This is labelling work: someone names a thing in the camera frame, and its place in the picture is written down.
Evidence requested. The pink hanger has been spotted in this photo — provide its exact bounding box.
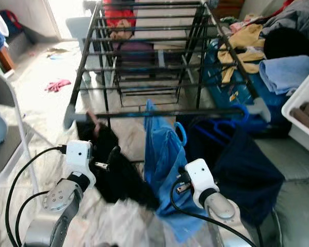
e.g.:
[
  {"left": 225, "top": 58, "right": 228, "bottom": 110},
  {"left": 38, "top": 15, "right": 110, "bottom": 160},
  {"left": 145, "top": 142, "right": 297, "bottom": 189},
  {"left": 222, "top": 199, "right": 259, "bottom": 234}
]
[{"left": 87, "top": 110, "right": 99, "bottom": 130}]

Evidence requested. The white kids chair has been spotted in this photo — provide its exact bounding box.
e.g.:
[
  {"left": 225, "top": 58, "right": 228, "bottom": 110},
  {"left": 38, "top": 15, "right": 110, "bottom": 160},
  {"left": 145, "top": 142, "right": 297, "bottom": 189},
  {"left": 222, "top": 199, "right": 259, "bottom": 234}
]
[{"left": 65, "top": 17, "right": 99, "bottom": 97}]

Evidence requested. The brown wooden board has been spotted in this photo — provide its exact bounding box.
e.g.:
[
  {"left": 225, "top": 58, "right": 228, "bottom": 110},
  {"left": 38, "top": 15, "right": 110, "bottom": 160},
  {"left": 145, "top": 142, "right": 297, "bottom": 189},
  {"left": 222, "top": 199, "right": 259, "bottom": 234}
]
[{"left": 0, "top": 45, "right": 17, "bottom": 74}]

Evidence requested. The grey jacket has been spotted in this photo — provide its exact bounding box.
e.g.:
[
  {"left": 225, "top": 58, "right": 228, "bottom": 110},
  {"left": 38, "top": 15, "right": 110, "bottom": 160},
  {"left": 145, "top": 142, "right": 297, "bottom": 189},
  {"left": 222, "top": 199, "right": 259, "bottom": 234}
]
[{"left": 259, "top": 0, "right": 309, "bottom": 42}]

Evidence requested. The purple bag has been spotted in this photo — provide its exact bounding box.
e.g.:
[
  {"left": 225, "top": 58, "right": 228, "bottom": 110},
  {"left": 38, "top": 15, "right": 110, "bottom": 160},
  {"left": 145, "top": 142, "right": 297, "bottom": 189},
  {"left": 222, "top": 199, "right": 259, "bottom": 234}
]
[{"left": 112, "top": 41, "right": 156, "bottom": 66}]

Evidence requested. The pink garment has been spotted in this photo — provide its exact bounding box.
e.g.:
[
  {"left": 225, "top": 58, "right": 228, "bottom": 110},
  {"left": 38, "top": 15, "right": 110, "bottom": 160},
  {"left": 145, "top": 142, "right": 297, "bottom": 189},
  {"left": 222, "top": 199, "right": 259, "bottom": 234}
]
[{"left": 227, "top": 18, "right": 250, "bottom": 32}]

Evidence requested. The light blue folded towel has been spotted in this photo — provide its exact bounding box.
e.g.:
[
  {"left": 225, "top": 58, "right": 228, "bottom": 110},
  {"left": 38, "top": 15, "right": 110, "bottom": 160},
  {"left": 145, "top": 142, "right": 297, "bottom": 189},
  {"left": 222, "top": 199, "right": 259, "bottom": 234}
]
[{"left": 259, "top": 55, "right": 309, "bottom": 96}]

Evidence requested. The beige floor cloth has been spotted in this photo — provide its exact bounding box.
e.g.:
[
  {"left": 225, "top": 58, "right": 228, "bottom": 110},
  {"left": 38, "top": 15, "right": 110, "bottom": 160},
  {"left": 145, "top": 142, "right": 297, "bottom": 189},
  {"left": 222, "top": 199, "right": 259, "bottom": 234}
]
[{"left": 45, "top": 47, "right": 71, "bottom": 59}]

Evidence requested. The pink cloth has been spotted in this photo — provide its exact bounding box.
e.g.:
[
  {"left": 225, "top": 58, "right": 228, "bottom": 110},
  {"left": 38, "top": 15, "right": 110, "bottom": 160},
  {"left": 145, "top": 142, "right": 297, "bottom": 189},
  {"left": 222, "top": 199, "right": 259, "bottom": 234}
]
[{"left": 43, "top": 79, "right": 72, "bottom": 94}]

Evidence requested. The black metal drying rack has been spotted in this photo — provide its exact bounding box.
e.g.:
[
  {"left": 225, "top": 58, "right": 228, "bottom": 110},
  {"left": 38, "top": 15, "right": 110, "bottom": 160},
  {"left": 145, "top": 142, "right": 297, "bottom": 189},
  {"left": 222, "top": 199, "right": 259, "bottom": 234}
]
[{"left": 63, "top": 0, "right": 272, "bottom": 130}]

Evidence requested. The black bundled clothing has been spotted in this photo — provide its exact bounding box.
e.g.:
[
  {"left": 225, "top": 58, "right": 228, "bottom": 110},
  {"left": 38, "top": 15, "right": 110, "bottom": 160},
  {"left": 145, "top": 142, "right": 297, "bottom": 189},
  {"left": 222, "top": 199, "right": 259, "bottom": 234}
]
[{"left": 262, "top": 27, "right": 309, "bottom": 61}]

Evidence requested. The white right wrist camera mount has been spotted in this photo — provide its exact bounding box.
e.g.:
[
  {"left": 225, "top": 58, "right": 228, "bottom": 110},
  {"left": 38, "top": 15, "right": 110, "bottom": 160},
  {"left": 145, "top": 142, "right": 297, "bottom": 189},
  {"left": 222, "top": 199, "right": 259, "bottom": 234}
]
[{"left": 184, "top": 158, "right": 217, "bottom": 207}]

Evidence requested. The black garment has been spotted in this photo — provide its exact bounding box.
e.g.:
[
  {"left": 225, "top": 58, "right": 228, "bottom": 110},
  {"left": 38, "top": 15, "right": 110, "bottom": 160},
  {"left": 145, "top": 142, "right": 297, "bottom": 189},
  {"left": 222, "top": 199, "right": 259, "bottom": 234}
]
[{"left": 75, "top": 121, "right": 156, "bottom": 210}]

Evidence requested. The grey folding chair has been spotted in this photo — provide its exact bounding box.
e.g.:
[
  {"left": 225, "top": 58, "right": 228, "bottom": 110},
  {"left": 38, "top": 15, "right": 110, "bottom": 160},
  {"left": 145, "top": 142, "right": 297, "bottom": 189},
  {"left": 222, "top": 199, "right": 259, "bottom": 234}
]
[{"left": 0, "top": 69, "right": 40, "bottom": 197}]

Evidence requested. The red garment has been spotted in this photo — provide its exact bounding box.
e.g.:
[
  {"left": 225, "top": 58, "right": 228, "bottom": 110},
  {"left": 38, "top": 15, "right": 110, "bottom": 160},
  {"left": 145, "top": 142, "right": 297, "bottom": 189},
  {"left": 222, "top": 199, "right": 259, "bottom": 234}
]
[{"left": 102, "top": 0, "right": 138, "bottom": 42}]

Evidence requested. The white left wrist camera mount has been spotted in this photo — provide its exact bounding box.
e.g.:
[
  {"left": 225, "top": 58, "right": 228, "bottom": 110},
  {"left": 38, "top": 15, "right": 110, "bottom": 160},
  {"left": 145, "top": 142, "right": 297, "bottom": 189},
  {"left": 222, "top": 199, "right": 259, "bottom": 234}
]
[{"left": 65, "top": 140, "right": 93, "bottom": 182}]

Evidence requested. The blue shirt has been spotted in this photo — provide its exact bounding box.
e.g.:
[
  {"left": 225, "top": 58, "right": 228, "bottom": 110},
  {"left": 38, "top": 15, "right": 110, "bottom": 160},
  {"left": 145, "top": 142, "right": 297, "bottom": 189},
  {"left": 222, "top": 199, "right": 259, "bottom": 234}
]
[{"left": 143, "top": 99, "right": 208, "bottom": 243}]

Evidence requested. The navy garment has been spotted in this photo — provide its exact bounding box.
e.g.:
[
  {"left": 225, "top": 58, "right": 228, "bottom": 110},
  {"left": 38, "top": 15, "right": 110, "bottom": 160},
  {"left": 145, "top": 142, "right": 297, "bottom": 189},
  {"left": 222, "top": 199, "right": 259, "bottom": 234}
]
[{"left": 177, "top": 116, "right": 287, "bottom": 225}]

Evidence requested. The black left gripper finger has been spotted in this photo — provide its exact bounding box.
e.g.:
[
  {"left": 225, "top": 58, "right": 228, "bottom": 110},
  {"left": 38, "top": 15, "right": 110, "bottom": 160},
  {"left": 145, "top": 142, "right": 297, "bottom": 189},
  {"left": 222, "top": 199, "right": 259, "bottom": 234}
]
[{"left": 106, "top": 146, "right": 122, "bottom": 168}]

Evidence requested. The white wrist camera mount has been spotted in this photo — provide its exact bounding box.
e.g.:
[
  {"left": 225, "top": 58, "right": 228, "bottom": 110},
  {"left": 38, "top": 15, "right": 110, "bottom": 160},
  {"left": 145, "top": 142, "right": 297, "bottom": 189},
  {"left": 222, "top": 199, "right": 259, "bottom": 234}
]
[
  {"left": 184, "top": 158, "right": 217, "bottom": 207},
  {"left": 65, "top": 140, "right": 93, "bottom": 182}
]

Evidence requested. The blue plastic hanger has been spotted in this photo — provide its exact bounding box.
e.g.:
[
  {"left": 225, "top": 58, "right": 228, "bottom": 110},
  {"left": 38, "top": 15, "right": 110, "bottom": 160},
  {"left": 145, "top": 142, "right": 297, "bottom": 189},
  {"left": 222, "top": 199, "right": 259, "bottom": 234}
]
[
  {"left": 173, "top": 121, "right": 188, "bottom": 148},
  {"left": 191, "top": 104, "right": 251, "bottom": 151}
]

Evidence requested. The white storage bin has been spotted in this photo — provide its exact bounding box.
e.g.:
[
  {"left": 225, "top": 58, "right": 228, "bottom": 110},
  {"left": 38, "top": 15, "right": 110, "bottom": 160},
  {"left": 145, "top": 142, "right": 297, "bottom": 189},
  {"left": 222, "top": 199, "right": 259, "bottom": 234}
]
[{"left": 280, "top": 67, "right": 309, "bottom": 158}]

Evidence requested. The red black backpack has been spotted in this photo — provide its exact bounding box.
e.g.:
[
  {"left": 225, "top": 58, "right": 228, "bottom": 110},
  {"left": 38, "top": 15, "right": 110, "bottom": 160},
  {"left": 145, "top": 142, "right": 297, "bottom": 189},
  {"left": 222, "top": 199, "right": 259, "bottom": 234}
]
[{"left": 0, "top": 9, "right": 25, "bottom": 38}]

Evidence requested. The mustard garment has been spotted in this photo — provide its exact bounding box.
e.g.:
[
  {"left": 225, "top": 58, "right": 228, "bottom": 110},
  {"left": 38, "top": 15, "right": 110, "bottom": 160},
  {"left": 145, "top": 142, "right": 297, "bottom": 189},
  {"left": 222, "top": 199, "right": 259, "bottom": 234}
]
[{"left": 217, "top": 23, "right": 268, "bottom": 85}]

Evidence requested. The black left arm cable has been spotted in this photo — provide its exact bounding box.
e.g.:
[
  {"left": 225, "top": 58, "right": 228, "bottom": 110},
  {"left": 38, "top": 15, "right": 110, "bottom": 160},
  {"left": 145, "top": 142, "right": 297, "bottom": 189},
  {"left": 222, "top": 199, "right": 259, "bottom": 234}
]
[
  {"left": 5, "top": 146, "right": 68, "bottom": 247},
  {"left": 15, "top": 190, "right": 51, "bottom": 247}
]

